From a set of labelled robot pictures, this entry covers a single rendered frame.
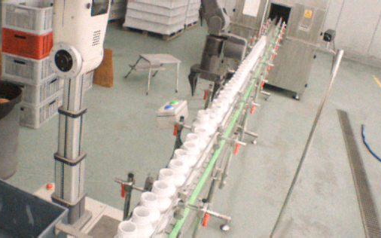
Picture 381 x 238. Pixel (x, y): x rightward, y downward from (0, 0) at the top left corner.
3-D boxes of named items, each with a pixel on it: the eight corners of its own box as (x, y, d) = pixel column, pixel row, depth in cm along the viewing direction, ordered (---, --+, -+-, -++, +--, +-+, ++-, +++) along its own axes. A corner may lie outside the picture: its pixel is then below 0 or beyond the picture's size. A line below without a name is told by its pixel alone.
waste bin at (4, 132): (-5, 195, 233) (-11, 111, 207) (-53, 173, 242) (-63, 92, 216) (35, 166, 273) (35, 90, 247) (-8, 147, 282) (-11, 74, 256)
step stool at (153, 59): (153, 75, 520) (158, 47, 503) (178, 92, 477) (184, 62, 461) (123, 77, 492) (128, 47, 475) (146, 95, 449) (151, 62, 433)
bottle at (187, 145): (191, 188, 116) (202, 143, 109) (186, 199, 110) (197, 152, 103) (173, 183, 117) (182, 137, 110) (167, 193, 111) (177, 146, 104)
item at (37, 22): (40, 35, 286) (42, 9, 278) (-1, 26, 290) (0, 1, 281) (73, 24, 342) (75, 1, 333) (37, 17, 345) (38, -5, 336)
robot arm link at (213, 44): (208, 31, 114) (204, 32, 109) (230, 35, 112) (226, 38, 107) (205, 51, 117) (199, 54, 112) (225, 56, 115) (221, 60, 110)
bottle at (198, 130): (202, 172, 125) (212, 129, 119) (194, 180, 120) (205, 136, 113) (186, 166, 127) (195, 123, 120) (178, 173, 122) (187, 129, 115)
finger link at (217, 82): (216, 106, 115) (222, 77, 111) (193, 100, 117) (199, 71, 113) (220, 99, 121) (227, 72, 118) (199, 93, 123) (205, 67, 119)
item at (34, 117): (36, 130, 322) (36, 108, 313) (0, 119, 326) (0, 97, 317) (67, 107, 377) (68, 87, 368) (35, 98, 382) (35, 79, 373)
